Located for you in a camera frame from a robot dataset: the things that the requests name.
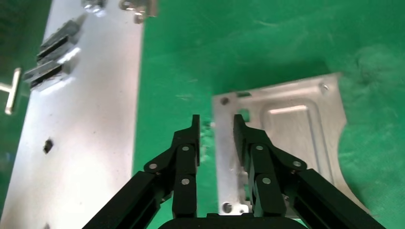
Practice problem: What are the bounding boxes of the small grey metal connector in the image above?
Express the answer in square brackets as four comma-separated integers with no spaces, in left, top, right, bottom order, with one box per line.
[36,14,87,64]
[23,47,81,92]

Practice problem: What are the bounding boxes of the silver binder clip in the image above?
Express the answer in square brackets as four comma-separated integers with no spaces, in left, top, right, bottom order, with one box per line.
[81,0,159,25]

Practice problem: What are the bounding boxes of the sheet metal bracket part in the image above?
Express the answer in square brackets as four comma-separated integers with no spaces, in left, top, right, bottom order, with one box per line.
[212,72,371,219]

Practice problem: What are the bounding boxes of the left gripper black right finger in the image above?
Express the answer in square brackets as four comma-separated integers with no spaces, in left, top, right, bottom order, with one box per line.
[233,114,385,229]

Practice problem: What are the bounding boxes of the long aluminium base plate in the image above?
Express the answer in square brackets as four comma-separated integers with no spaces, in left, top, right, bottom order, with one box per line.
[0,0,145,229]

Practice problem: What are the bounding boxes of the green table cloth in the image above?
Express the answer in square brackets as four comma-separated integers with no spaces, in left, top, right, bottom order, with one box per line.
[131,0,405,229]

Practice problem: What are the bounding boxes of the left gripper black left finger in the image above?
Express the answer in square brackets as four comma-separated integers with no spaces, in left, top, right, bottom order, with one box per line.
[82,114,201,229]

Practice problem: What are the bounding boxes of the tiny black chip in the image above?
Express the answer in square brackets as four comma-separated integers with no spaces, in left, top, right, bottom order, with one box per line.
[43,138,54,155]

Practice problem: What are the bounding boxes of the T-shaped metal piece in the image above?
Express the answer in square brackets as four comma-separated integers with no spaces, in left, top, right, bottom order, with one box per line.
[0,68,21,115]

